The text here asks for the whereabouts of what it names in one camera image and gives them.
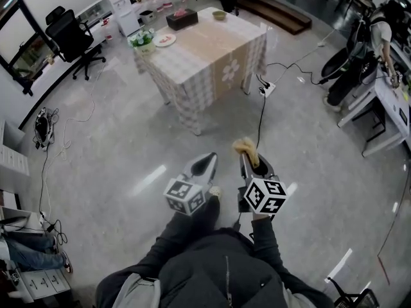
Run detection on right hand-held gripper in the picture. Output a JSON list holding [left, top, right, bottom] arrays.
[[237, 152, 288, 217]]

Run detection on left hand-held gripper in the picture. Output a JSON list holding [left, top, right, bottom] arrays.
[[164, 152, 220, 218]]

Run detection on tan fibrous loofah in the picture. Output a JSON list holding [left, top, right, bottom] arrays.
[[232, 136, 261, 169]]

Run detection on person's left forearm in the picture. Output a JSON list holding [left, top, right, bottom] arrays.
[[150, 212, 202, 269]]

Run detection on person's right forearm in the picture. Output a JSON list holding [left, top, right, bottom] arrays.
[[250, 215, 287, 269]]

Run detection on person's black trousers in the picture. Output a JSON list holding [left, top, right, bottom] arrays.
[[192, 194, 222, 234]]

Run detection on white power strip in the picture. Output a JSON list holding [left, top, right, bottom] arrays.
[[258, 81, 277, 98]]

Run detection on person's dark gray jacket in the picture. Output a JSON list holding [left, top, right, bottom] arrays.
[[95, 226, 335, 308]]

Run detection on table with checked tablecloth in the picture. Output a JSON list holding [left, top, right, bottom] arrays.
[[134, 6, 268, 137]]

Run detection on white round plate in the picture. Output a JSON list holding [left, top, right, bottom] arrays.
[[153, 33, 178, 48]]

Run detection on potted blue white flowers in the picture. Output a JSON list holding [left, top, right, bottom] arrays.
[[127, 28, 157, 56]]

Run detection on white work desk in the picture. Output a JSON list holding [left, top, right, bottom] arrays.
[[337, 65, 411, 158]]

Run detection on black tissue box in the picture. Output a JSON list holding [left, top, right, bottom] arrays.
[[165, 8, 199, 32]]

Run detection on wooden step platform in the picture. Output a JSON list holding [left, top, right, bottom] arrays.
[[236, 0, 313, 35]]

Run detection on white waste bin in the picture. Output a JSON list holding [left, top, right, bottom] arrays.
[[139, 10, 157, 26]]

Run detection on black bag with white print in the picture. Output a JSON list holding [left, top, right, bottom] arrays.
[[33, 107, 56, 150]]

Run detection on clear jug with red label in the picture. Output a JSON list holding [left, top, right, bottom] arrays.
[[101, 17, 116, 42]]

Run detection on white water dispenser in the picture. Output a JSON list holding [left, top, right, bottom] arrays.
[[105, 0, 141, 38]]

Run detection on row of clear water jugs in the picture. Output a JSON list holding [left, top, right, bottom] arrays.
[[130, 0, 189, 15]]

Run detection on black office chair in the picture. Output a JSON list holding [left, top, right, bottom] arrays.
[[44, 6, 107, 81]]

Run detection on white printed box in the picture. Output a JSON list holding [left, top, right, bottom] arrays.
[[19, 266, 71, 303]]

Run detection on thin white cable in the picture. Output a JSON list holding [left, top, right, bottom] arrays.
[[59, 61, 107, 162]]

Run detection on white extension cable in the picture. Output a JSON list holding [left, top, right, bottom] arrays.
[[268, 27, 341, 88]]

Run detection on black power adapter cable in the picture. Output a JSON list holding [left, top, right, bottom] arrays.
[[37, 146, 69, 246]]

